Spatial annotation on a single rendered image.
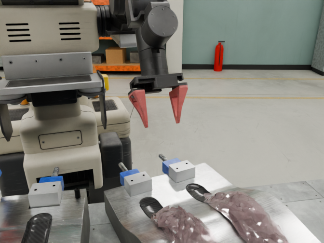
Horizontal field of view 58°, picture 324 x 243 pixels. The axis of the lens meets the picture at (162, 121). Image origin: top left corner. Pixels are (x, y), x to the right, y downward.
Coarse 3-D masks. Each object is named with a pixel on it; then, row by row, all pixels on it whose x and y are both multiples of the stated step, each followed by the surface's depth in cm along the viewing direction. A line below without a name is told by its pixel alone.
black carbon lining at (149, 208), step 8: (192, 184) 64; (192, 192) 62; (200, 192) 62; (208, 192) 61; (144, 200) 59; (152, 200) 59; (200, 200) 59; (144, 208) 57; (152, 208) 57; (160, 208) 57
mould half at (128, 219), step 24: (120, 192) 61; (168, 192) 61; (264, 192) 54; (120, 216) 54; (144, 216) 54; (216, 216) 48; (288, 216) 49; (120, 240) 55; (144, 240) 43; (168, 240) 43; (216, 240) 44; (240, 240) 44; (288, 240) 45; (312, 240) 46
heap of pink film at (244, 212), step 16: (224, 192) 54; (240, 192) 52; (176, 208) 49; (224, 208) 49; (240, 208) 47; (256, 208) 47; (160, 224) 45; (176, 224) 42; (192, 224) 42; (240, 224) 45; (256, 224) 45; (272, 224) 46; (176, 240) 42; (192, 240) 40; (208, 240) 42; (256, 240) 43; (272, 240) 44
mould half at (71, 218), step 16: (64, 192) 55; (80, 192) 55; (0, 208) 51; (16, 208) 51; (48, 208) 51; (64, 208) 51; (80, 208) 51; (0, 224) 47; (16, 224) 47; (64, 224) 48; (80, 224) 48; (0, 240) 44; (16, 240) 45; (48, 240) 45; (64, 240) 45; (80, 240) 45
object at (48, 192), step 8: (56, 168) 62; (56, 176) 58; (32, 184) 53; (40, 184) 53; (48, 184) 53; (56, 184) 53; (32, 192) 51; (40, 192) 51; (48, 192) 51; (56, 192) 51; (32, 200) 51; (40, 200) 51; (48, 200) 51; (56, 200) 51; (32, 208) 51
